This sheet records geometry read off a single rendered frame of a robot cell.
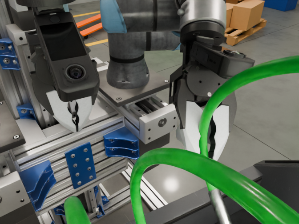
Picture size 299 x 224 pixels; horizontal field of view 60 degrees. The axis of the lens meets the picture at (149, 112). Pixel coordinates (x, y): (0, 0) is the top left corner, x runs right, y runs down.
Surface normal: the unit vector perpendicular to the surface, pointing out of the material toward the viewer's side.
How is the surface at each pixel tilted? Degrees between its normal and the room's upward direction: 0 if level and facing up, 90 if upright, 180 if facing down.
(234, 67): 79
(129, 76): 73
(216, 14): 50
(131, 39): 90
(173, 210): 0
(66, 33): 29
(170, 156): 66
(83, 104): 90
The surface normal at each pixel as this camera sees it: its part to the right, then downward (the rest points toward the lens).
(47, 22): 0.24, -0.46
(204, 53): -0.97, -0.07
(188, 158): -0.76, -0.57
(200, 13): -0.29, -0.18
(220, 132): 0.26, -0.15
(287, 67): -0.89, 0.38
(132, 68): 0.29, 0.29
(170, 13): 0.10, 0.39
